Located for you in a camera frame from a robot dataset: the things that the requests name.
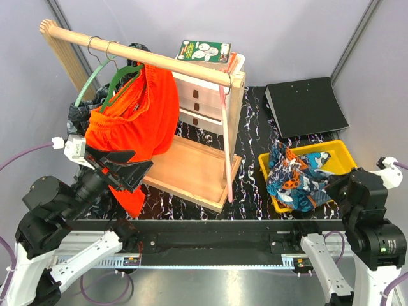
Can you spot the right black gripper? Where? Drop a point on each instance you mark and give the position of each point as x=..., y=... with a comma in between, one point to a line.
x=333, y=183

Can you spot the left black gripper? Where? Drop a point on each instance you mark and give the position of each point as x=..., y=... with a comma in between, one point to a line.
x=129, y=174

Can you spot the patterned blue orange shorts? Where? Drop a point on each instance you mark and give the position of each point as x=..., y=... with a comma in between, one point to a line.
x=298, y=181

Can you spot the pink hanger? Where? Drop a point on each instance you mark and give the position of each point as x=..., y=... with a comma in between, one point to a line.
x=226, y=139

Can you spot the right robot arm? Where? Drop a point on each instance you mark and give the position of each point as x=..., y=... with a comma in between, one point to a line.
x=379, y=247

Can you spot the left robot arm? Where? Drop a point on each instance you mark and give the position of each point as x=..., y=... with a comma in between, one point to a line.
x=53, y=205

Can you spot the dark grey patterned shorts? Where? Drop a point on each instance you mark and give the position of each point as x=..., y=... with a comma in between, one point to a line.
x=106, y=205

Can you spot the dark green hanger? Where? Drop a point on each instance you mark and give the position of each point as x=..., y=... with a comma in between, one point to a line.
x=121, y=80

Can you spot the light green hanger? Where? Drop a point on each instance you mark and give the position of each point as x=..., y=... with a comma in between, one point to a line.
x=94, y=73

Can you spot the yellow plastic tray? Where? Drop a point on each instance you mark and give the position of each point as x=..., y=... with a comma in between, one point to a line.
x=341, y=162

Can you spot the wooden clothes rack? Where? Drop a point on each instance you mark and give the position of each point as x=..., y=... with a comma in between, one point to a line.
x=189, y=170

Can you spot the white drawer unit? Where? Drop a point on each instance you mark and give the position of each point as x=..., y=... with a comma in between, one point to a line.
x=199, y=103

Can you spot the black marbled mat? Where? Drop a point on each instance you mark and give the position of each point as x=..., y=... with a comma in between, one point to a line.
x=251, y=200

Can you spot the green book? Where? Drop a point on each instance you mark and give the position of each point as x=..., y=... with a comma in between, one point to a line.
x=204, y=52

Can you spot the orange book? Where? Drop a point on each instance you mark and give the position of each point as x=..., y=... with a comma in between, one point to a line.
x=232, y=62

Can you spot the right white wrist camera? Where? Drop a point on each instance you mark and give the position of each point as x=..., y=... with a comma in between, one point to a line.
x=389, y=172

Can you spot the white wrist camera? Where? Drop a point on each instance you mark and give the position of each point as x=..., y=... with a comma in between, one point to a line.
x=389, y=172
x=74, y=149

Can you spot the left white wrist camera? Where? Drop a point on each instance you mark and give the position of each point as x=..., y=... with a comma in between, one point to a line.
x=74, y=149

